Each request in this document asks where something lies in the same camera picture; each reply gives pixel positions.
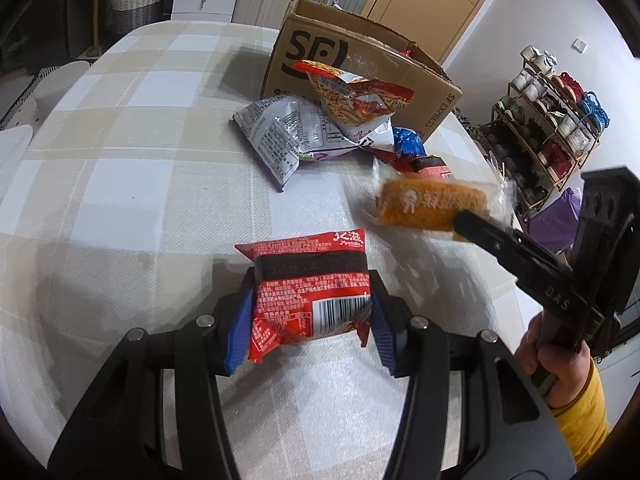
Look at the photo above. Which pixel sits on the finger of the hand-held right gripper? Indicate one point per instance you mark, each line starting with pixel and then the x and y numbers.
pixel 500 242

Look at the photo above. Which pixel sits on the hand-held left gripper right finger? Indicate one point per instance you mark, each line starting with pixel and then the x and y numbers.
pixel 384 335

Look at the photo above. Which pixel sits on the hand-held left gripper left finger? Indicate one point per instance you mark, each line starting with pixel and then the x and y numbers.
pixel 239 332

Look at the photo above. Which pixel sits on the red biscuit packet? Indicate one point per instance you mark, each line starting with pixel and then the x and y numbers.
pixel 300 285

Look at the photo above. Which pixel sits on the orange cake packet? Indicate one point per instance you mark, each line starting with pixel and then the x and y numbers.
pixel 425 205

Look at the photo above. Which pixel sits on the blue snack packet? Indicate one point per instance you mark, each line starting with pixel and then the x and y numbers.
pixel 407 141

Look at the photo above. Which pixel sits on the orange noodle snack bag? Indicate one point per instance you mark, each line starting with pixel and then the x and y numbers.
pixel 350 100

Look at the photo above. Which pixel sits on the brown cardboard box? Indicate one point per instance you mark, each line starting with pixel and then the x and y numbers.
pixel 310 50

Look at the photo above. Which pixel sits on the person's right forearm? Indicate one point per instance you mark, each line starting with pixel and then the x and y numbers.
pixel 585 420

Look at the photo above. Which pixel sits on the person's right hand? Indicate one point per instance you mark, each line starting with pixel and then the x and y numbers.
pixel 560 375

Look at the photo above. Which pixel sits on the purple bag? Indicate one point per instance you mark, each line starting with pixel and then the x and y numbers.
pixel 552 225

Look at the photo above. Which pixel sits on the wooden shoe rack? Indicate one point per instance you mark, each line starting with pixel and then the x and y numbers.
pixel 505 110

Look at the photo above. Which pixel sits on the grey silver snack bag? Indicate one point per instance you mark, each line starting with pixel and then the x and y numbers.
pixel 280 135

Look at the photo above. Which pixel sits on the wooden door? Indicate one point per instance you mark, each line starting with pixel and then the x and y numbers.
pixel 430 0

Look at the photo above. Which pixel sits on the white side table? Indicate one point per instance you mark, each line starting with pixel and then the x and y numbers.
pixel 12 160

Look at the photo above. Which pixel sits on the grey pouf stool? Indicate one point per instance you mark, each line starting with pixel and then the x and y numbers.
pixel 62 85

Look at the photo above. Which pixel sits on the patterned rug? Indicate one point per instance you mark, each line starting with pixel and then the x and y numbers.
pixel 22 92

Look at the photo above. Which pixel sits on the woven laundry basket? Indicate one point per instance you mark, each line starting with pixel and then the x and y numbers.
pixel 137 7

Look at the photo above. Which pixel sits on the white light switch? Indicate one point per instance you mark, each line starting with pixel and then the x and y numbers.
pixel 580 45

